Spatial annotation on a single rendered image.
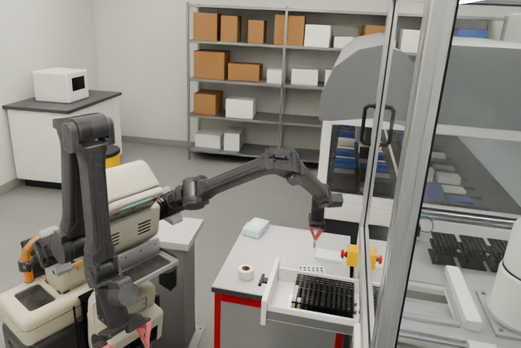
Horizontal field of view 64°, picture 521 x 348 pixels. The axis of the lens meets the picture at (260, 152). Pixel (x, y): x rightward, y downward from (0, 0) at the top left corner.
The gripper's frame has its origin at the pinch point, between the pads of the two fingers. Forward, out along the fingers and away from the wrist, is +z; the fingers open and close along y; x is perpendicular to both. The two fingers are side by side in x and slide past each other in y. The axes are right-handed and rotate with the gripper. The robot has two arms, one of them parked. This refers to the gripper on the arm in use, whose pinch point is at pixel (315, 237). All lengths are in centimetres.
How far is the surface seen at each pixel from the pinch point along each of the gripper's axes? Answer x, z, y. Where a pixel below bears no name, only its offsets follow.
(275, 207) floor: 14, 98, 230
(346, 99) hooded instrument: -16, -52, 50
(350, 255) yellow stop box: -15.9, 7.0, -1.2
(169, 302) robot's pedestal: 73, 60, 27
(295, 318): 9.3, 10.1, -39.8
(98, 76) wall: 276, 2, 428
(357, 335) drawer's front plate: -9, 3, -54
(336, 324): -4.7, 9.2, -42.2
